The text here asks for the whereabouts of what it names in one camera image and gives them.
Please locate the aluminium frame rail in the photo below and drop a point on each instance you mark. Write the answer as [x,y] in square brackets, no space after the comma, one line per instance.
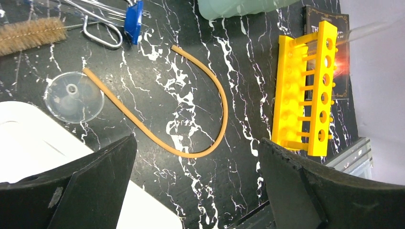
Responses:
[355,160]

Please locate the clear glass test tube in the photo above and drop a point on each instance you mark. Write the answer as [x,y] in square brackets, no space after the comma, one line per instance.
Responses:
[368,29]

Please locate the metal wire test tube holder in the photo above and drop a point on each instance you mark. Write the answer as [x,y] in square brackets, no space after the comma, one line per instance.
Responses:
[94,12]

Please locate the yellow test tube rack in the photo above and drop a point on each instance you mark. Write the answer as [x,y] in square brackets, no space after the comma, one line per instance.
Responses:
[304,85]

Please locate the dark book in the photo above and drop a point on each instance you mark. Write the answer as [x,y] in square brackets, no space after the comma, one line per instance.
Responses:
[312,17]

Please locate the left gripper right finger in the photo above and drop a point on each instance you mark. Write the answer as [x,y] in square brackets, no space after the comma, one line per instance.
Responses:
[304,194]

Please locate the blue clip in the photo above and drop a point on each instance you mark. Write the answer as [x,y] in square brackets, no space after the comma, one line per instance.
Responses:
[133,21]

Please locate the tan bottle brush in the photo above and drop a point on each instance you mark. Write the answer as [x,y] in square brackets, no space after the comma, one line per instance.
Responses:
[20,36]

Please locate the white bin lid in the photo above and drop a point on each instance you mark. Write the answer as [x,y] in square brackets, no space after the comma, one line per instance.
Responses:
[31,142]

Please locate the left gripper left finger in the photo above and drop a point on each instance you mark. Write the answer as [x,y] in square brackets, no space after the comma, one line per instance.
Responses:
[87,193]

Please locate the teal plastic bin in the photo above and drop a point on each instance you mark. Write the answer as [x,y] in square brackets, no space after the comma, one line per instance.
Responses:
[214,9]

